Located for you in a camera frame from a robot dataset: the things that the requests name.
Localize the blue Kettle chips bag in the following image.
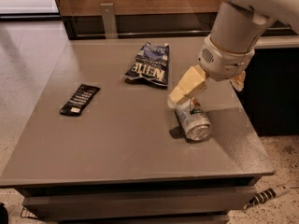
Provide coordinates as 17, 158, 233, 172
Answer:
124, 42, 170, 87

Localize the grey table with drawers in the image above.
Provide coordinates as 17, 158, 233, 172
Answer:
1, 39, 274, 224

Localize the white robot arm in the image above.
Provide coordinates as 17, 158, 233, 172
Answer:
167, 0, 299, 108

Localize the striped black white cable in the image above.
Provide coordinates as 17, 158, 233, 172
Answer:
243, 184, 292, 210

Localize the black snack bar wrapper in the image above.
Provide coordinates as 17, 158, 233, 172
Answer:
60, 84, 100, 117

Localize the black object at corner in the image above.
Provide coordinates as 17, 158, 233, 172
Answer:
0, 203, 8, 224

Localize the left metal bracket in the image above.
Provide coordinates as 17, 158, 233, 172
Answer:
101, 3, 118, 39

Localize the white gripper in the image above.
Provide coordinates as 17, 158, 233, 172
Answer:
167, 36, 255, 108

